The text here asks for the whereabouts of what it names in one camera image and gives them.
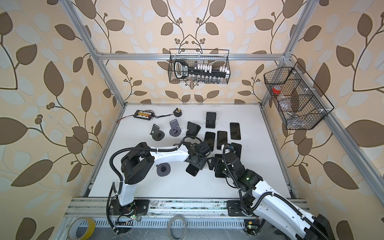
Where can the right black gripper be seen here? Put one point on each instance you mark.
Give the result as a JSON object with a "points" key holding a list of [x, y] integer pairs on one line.
{"points": [[219, 161]]}

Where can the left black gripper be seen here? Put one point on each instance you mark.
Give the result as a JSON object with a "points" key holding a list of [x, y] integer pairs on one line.
{"points": [[202, 165]]}

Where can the black phone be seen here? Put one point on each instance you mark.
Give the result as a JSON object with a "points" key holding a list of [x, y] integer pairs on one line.
{"points": [[237, 149], [222, 139], [235, 131], [210, 140]]}

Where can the black folding phone stand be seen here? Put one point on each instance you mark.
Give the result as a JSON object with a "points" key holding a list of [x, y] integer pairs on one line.
{"points": [[192, 130]]}

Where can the purple round phone stand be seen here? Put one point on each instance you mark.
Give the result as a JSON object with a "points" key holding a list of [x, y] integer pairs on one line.
{"points": [[175, 130]]}

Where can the dark round stand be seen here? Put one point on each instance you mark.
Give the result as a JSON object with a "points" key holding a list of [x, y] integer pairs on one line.
{"points": [[163, 169]]}

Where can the black round stand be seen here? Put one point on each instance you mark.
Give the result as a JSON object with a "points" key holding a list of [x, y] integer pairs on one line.
{"points": [[156, 133]]}

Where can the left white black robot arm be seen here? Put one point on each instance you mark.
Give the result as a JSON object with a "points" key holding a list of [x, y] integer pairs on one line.
{"points": [[132, 165]]}

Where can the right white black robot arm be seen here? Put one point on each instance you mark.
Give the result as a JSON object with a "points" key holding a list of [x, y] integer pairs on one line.
{"points": [[259, 198]]}

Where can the black rear phone stand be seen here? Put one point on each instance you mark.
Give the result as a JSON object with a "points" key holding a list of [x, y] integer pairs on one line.
{"points": [[211, 120]]}

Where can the black yellow round connector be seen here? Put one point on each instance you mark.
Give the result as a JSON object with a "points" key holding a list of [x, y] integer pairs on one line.
{"points": [[177, 112]]}

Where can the black power adapter board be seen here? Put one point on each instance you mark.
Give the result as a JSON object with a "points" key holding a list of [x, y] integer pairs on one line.
{"points": [[144, 115]]}

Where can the black tool in basket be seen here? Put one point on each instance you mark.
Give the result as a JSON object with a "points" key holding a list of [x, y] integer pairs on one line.
{"points": [[182, 70]]}

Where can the yellow tape roll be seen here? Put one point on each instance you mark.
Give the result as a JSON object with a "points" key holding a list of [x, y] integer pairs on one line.
{"points": [[81, 229]]}

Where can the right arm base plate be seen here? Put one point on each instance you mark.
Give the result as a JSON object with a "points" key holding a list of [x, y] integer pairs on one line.
{"points": [[234, 208]]}

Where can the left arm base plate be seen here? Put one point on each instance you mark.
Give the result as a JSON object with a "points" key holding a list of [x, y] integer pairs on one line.
{"points": [[134, 208]]}

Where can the black wire basket rear wall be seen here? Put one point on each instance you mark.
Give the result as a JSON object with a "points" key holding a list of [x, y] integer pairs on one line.
{"points": [[216, 57]]}

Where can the black wire basket wall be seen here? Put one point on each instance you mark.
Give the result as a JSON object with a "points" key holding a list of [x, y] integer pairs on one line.
{"points": [[302, 104], [216, 57]]}

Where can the black wire basket right wall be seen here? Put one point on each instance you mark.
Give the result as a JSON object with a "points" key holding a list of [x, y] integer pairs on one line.
{"points": [[302, 104]]}

